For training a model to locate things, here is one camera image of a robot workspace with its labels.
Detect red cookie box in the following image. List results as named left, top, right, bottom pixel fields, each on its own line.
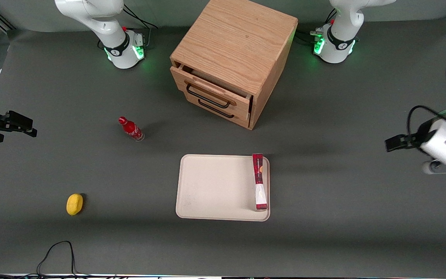
left=252, top=153, right=269, bottom=210

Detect cream plastic tray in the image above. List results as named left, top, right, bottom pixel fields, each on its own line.
left=175, top=154, right=271, bottom=222

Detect dark grey table mat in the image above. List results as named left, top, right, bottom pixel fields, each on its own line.
left=0, top=15, right=446, bottom=276

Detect yellow lemon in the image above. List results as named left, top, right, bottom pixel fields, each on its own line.
left=66, top=193, right=84, bottom=216

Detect red cola bottle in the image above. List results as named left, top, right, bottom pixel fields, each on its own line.
left=118, top=116, right=145, bottom=142

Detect wooden drawer cabinet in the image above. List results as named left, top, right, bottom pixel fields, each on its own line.
left=170, top=0, right=298, bottom=130

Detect aluminium frame rail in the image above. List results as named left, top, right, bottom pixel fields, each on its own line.
left=0, top=6, right=15, bottom=31

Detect black looped table cable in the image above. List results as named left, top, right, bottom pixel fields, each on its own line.
left=37, top=241, right=77, bottom=276

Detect black left arm base cables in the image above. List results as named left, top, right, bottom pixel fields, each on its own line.
left=295, top=9, right=338, bottom=45

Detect black right arm base cable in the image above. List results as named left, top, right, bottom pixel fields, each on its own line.
left=122, top=4, right=158, bottom=49

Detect wooden drawer with black handle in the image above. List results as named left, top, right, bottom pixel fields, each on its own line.
left=186, top=97, right=251, bottom=130
left=170, top=65, right=254, bottom=121

